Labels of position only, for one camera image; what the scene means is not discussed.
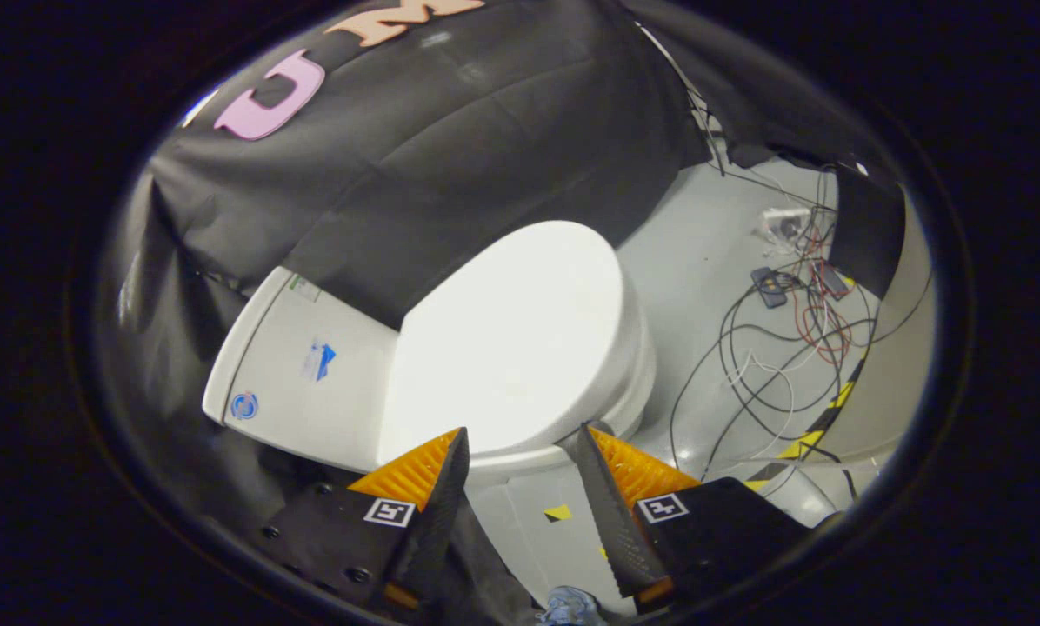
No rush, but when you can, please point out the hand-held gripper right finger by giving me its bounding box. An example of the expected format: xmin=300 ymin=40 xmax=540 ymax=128
xmin=575 ymin=422 xmax=821 ymax=609

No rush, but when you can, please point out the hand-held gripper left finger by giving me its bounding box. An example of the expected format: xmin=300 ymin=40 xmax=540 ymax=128
xmin=255 ymin=426 xmax=471 ymax=609

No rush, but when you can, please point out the white toilet lid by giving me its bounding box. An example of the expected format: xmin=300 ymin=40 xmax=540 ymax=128
xmin=377 ymin=220 xmax=643 ymax=466

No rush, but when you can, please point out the white ceramic toilet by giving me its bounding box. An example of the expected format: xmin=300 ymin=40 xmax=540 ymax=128
xmin=203 ymin=265 xmax=658 ymax=485

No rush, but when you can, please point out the person's dark trouser leg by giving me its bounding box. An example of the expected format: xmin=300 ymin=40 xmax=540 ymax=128
xmin=433 ymin=500 xmax=540 ymax=623

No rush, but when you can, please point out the person's blue shoe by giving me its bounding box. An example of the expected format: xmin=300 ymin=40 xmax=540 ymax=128
xmin=537 ymin=586 xmax=608 ymax=626

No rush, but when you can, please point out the yellow black floor tape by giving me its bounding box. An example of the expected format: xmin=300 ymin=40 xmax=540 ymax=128
xmin=743 ymin=365 xmax=869 ymax=489

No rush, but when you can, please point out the small black device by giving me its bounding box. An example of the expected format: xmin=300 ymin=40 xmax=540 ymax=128
xmin=750 ymin=267 xmax=790 ymax=309

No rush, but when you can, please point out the black backdrop cloth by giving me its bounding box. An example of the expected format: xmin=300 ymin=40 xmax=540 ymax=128
xmin=116 ymin=0 xmax=834 ymax=488

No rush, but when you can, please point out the black box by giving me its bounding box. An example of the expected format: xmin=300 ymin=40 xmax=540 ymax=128
xmin=831 ymin=163 xmax=909 ymax=298

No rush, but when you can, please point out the tangle of black cables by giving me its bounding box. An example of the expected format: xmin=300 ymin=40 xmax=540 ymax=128
xmin=668 ymin=170 xmax=934 ymax=503

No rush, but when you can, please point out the white cable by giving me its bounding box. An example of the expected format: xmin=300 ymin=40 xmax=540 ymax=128
xmin=727 ymin=348 xmax=801 ymax=440

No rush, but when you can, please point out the red cable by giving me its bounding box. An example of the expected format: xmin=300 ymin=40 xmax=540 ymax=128
xmin=792 ymin=226 xmax=853 ymax=366

